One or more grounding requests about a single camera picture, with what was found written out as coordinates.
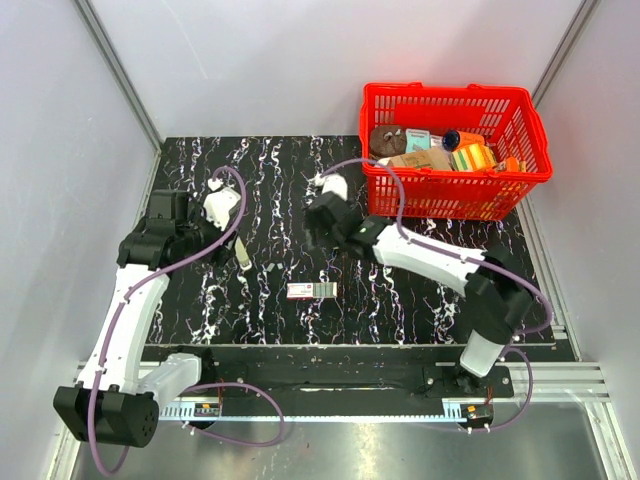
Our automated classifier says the beige stapler magazine piece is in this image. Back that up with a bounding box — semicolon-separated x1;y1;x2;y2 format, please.
234;238;252;272

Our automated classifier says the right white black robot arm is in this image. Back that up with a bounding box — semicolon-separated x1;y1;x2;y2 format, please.
304;192;534;396

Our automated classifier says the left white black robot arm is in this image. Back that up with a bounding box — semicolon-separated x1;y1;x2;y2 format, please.
53;186;245;448

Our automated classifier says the red white staple box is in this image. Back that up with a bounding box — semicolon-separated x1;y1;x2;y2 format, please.
286;282;338;300

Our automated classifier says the brown round item in basket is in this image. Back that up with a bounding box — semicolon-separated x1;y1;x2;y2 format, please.
369;125;407;158

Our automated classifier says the light blue card box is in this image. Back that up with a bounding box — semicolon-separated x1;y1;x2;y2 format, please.
405;128;431;153

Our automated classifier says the brown cardboard package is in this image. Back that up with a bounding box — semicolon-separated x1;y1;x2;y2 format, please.
378;147;452;171

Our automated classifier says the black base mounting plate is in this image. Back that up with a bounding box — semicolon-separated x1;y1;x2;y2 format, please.
142;344;514;400

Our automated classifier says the blue capped orange bottle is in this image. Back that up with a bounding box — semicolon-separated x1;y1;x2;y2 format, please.
441;129;485;152

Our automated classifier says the yellow green box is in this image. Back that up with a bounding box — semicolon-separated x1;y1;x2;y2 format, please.
452;143;497;172

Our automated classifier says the orange snack packet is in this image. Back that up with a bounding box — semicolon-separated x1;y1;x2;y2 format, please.
493;156;526;173

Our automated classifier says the red plastic shopping basket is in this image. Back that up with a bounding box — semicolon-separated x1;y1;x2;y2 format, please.
359;82;553;221

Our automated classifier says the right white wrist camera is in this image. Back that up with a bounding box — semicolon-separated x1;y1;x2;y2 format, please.
313;173;348;201

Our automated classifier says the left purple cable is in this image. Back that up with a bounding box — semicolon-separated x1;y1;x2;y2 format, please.
88;165;285;476

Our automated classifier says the purple cable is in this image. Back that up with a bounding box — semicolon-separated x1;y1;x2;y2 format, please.
88;165;285;476
319;158;555;434

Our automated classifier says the aluminium rail with ruler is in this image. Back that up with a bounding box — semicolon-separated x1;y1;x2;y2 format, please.
159;392;493;424

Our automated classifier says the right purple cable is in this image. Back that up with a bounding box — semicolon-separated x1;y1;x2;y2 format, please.
319;158;555;434

